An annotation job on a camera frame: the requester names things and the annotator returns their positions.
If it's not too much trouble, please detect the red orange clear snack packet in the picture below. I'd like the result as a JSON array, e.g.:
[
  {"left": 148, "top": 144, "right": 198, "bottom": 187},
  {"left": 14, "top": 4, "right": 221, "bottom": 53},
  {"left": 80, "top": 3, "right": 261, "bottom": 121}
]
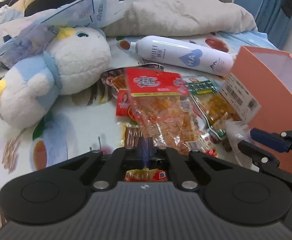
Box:
[{"left": 124, "top": 122, "right": 142, "bottom": 148}]

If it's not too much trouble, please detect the green label snack packet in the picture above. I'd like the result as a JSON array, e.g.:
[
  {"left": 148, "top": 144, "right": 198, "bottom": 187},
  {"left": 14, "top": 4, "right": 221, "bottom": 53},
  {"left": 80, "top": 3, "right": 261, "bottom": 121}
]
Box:
[{"left": 183, "top": 76, "right": 240, "bottom": 141}]

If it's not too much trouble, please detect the clear crinkled snack packet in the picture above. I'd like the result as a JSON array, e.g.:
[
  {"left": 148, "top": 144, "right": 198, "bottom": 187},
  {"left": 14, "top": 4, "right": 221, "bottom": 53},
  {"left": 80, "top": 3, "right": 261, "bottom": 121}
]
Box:
[{"left": 223, "top": 119, "right": 252, "bottom": 168}]

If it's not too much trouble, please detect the red label clear snack packet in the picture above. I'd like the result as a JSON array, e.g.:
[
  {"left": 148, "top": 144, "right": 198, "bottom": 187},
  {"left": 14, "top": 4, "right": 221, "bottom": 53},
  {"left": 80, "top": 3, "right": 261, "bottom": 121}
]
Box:
[{"left": 125, "top": 67, "right": 206, "bottom": 156}]

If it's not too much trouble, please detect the food print bed sheet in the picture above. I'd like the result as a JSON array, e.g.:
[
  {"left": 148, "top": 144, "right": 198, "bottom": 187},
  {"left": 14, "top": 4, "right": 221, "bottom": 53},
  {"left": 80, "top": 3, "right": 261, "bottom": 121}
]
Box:
[{"left": 0, "top": 30, "right": 280, "bottom": 233}]

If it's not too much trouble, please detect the blue star bed sheet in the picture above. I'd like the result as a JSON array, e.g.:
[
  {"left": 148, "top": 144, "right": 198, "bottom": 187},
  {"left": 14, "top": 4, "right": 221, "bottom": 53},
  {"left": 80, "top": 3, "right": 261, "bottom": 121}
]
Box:
[{"left": 257, "top": 31, "right": 280, "bottom": 50}]

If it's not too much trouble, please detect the white spray bottle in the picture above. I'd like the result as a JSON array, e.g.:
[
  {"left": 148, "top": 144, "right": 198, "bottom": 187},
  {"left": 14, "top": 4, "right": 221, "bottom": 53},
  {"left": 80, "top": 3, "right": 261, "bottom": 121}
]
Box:
[{"left": 117, "top": 35, "right": 235, "bottom": 77}]

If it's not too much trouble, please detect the red foil snack packet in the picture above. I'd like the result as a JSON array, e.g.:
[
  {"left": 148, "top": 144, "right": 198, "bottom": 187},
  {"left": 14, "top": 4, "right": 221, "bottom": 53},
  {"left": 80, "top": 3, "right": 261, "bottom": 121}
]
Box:
[{"left": 115, "top": 89, "right": 137, "bottom": 117}]

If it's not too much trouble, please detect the pink cardboard box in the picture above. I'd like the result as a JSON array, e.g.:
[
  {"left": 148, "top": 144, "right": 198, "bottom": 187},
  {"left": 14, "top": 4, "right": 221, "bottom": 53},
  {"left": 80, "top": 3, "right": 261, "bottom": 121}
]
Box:
[{"left": 222, "top": 45, "right": 292, "bottom": 178}]

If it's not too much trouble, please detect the white blue plush toy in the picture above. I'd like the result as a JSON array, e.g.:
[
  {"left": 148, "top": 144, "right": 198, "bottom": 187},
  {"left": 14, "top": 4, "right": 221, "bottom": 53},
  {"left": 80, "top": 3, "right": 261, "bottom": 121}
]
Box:
[{"left": 0, "top": 26, "right": 112, "bottom": 131}]

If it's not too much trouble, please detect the light blue plastic bag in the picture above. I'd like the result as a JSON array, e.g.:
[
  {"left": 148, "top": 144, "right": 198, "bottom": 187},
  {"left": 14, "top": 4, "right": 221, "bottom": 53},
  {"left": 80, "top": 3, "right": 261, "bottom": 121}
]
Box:
[{"left": 0, "top": 0, "right": 147, "bottom": 66}]

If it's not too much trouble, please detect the grey duvet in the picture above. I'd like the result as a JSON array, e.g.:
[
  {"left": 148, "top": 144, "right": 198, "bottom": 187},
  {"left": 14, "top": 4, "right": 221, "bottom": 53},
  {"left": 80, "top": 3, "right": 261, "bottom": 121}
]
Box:
[{"left": 0, "top": 0, "right": 258, "bottom": 68}]

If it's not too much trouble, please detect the blue chair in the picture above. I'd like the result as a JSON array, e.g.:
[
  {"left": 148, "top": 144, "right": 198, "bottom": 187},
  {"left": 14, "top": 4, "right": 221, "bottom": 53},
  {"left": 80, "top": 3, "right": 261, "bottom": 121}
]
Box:
[{"left": 233, "top": 0, "right": 265, "bottom": 18}]

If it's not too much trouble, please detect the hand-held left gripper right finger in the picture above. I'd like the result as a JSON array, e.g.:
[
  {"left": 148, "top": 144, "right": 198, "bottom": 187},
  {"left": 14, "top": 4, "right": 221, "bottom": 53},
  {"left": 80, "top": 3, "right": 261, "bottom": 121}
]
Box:
[{"left": 148, "top": 137, "right": 238, "bottom": 191}]

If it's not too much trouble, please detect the pile of clothes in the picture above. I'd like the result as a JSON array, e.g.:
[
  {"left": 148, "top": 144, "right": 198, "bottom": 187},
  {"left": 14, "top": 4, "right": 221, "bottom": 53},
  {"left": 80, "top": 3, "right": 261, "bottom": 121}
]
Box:
[{"left": 0, "top": 0, "right": 24, "bottom": 28}]

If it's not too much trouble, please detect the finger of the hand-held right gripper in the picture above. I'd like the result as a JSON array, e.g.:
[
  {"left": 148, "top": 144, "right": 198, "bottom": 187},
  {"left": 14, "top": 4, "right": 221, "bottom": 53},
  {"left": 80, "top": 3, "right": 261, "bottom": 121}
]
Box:
[
  {"left": 250, "top": 123, "right": 292, "bottom": 159},
  {"left": 238, "top": 140, "right": 292, "bottom": 198}
]

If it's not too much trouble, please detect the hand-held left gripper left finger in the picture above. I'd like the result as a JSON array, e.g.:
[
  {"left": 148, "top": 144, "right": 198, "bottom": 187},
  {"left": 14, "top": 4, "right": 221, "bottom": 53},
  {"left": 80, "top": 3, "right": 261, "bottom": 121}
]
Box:
[{"left": 57, "top": 137, "right": 148, "bottom": 191}]

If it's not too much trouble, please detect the dark brown snack packet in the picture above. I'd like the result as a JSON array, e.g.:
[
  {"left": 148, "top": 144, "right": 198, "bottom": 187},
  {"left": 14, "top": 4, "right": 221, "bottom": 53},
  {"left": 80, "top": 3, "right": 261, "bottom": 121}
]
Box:
[{"left": 100, "top": 68, "right": 127, "bottom": 98}]

